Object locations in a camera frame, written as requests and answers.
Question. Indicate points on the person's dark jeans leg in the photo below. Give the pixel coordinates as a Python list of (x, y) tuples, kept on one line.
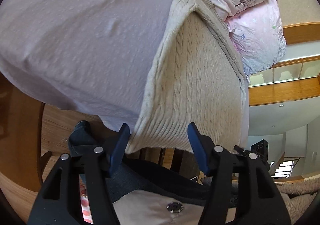
[(135, 174)]

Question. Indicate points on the beige cable-knit sweater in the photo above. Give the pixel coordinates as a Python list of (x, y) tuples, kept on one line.
[(196, 77)]

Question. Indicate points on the right floral pink pillow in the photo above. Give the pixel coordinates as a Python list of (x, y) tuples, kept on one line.
[(257, 34)]

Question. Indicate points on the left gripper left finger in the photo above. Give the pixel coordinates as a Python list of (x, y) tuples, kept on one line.
[(59, 201)]

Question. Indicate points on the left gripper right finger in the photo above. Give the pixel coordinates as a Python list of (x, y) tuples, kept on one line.
[(259, 201)]

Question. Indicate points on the lavender bed sheet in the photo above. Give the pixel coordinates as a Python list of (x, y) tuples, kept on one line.
[(91, 56)]

